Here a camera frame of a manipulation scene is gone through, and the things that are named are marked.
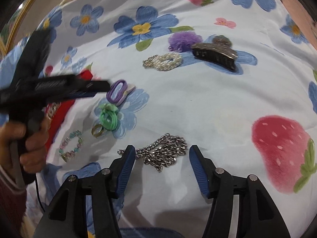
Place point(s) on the light blue floral pillow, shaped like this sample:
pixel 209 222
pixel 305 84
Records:
pixel 7 62

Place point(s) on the silver wristwatch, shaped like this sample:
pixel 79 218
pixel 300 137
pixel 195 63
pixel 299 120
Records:
pixel 53 109

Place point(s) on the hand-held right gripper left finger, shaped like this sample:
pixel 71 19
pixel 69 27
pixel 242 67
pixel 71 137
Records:
pixel 125 168

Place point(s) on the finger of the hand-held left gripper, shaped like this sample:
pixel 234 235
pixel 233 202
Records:
pixel 94 86

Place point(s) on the person's left forearm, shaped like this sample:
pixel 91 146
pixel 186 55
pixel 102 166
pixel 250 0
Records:
pixel 11 203

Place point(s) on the black glitter hair claw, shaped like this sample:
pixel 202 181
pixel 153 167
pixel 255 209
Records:
pixel 215 55

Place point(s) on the gold framed painting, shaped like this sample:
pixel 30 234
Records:
pixel 12 22

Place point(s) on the red jewelry tray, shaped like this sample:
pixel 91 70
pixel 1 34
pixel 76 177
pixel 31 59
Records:
pixel 59 129

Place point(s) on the person's left hand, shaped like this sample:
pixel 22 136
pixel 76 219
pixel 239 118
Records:
pixel 34 153

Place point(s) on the purple mesh scrunchie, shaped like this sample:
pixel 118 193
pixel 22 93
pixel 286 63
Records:
pixel 184 39

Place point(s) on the pink printed cloth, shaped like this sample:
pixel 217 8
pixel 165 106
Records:
pixel 297 7

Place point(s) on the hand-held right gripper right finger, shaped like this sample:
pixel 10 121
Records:
pixel 198 168

